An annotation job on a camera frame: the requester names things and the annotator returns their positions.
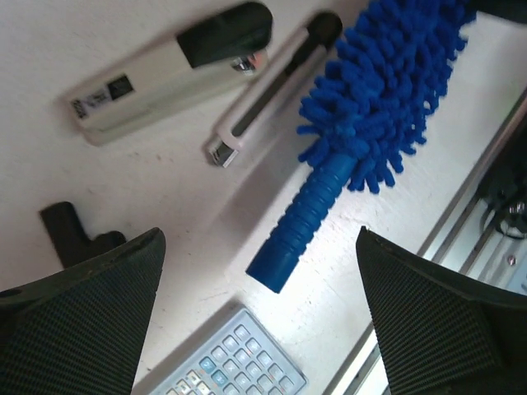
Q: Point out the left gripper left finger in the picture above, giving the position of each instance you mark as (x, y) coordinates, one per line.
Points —
(82, 330)

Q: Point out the white box cutter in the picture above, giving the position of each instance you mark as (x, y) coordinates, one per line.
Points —
(303, 51)

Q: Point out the blue microfiber duster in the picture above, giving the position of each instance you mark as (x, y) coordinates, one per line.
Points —
(366, 112)

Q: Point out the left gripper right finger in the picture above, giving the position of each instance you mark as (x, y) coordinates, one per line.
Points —
(441, 332)

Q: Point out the beige black stapler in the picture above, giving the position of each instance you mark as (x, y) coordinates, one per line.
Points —
(209, 58)

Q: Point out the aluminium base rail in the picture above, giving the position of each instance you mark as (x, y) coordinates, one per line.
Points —
(482, 232)

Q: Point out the black binder clip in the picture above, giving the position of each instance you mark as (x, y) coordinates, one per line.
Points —
(69, 239)

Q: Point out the calculator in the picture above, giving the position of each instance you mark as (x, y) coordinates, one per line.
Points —
(237, 356)

